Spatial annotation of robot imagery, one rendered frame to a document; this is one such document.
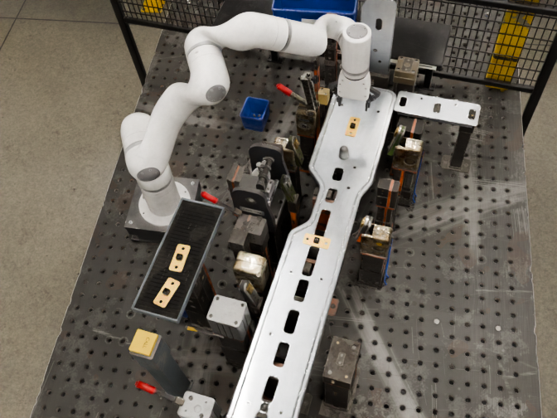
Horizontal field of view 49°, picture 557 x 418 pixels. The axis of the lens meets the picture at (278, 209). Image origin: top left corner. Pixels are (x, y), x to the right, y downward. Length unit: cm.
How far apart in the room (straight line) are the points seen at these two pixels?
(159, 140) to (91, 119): 190
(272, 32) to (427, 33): 91
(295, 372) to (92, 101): 249
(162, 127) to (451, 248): 110
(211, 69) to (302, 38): 26
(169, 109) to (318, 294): 69
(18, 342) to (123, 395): 112
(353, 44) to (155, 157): 68
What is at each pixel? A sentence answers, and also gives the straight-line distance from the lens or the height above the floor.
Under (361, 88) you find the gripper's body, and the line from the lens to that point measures 199.
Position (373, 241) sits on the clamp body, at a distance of 192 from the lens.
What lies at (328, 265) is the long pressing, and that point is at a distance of 190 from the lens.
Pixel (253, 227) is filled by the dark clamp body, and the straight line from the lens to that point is 188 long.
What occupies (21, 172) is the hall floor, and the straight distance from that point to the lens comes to 370.
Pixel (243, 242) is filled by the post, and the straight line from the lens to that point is 184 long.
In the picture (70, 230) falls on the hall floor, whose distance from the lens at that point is 337.
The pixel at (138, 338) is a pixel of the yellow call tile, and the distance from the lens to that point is 171.
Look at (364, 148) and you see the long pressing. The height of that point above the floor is 100.
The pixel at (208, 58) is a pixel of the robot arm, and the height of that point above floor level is 151.
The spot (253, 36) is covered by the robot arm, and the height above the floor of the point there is 156.
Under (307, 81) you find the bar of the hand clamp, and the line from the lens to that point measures 204.
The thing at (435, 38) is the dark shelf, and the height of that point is 103.
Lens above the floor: 271
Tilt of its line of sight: 59 degrees down
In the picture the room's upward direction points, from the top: 8 degrees counter-clockwise
